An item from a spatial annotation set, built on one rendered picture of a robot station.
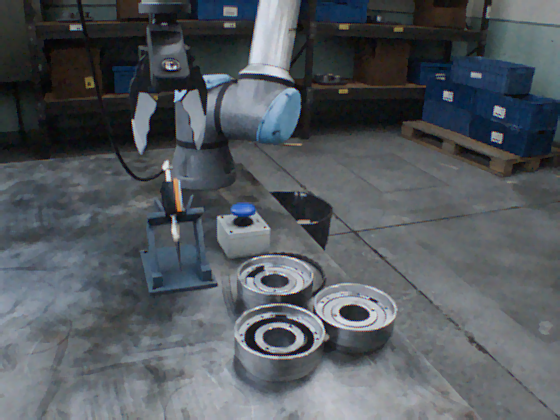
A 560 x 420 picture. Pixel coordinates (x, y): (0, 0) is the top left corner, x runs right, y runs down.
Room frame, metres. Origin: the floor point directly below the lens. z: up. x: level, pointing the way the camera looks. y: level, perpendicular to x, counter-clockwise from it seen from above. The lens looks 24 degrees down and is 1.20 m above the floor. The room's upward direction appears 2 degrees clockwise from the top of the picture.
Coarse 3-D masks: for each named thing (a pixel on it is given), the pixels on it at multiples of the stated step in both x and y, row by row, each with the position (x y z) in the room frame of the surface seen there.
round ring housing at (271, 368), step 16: (272, 304) 0.52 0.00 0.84; (240, 320) 0.49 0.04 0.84; (256, 320) 0.51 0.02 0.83; (304, 320) 0.51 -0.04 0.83; (320, 320) 0.49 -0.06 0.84; (240, 336) 0.47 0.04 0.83; (256, 336) 0.47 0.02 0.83; (272, 336) 0.49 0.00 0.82; (288, 336) 0.49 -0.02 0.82; (320, 336) 0.48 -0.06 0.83; (240, 352) 0.45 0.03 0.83; (256, 352) 0.43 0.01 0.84; (304, 352) 0.43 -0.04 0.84; (320, 352) 0.45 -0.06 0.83; (256, 368) 0.43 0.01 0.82; (272, 368) 0.42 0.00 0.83; (288, 368) 0.42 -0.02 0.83; (304, 368) 0.43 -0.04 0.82
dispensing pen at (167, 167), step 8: (168, 168) 0.71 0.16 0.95; (168, 176) 0.70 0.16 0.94; (168, 184) 0.68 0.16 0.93; (168, 192) 0.67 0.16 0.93; (168, 200) 0.67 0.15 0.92; (168, 208) 0.66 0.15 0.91; (176, 208) 0.66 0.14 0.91; (168, 216) 0.68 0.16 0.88; (176, 216) 0.67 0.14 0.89; (176, 224) 0.66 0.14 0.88; (176, 232) 0.66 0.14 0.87; (176, 240) 0.65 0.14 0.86; (176, 248) 0.65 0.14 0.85
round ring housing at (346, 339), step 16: (336, 288) 0.57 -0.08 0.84; (352, 288) 0.58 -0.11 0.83; (368, 288) 0.57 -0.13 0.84; (320, 304) 0.55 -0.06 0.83; (336, 304) 0.55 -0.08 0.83; (352, 304) 0.55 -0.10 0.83; (384, 304) 0.55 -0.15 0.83; (336, 320) 0.51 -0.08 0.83; (352, 320) 0.55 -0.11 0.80; (368, 320) 0.51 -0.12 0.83; (336, 336) 0.48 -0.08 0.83; (352, 336) 0.48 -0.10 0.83; (368, 336) 0.48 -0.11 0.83; (384, 336) 0.49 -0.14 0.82; (352, 352) 0.48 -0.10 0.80
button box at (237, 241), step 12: (228, 216) 0.77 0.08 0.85; (252, 216) 0.78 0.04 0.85; (228, 228) 0.73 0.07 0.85; (240, 228) 0.73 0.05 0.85; (252, 228) 0.73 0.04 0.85; (264, 228) 0.73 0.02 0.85; (228, 240) 0.71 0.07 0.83; (240, 240) 0.71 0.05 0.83; (252, 240) 0.72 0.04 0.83; (264, 240) 0.73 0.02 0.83; (228, 252) 0.71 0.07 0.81; (240, 252) 0.71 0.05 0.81; (252, 252) 0.72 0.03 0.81; (264, 252) 0.73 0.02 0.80
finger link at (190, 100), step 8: (184, 96) 0.70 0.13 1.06; (192, 96) 0.70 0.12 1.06; (184, 104) 0.70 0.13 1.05; (192, 104) 0.70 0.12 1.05; (200, 104) 0.71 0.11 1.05; (192, 112) 0.70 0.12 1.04; (200, 112) 0.71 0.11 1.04; (192, 120) 0.70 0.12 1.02; (200, 120) 0.71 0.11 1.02; (192, 128) 0.70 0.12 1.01; (200, 128) 0.71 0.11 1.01; (192, 136) 0.71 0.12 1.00; (200, 136) 0.71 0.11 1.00; (200, 144) 0.71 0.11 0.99
